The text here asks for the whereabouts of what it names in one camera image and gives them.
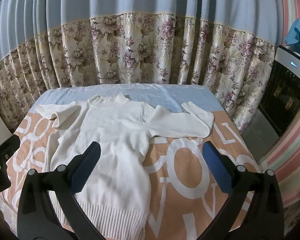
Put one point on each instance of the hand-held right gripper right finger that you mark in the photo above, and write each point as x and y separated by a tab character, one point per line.
215	165

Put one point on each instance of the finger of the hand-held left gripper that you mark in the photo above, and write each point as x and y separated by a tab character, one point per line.
5	148

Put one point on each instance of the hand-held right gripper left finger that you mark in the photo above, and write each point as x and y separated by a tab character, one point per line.
87	160

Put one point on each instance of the white knit sweater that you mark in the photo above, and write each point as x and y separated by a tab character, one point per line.
115	142

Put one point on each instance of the printed peach and blue blanket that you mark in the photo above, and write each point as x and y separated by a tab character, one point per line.
185	172

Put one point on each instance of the blue floral curtain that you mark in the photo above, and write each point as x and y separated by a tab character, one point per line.
140	42

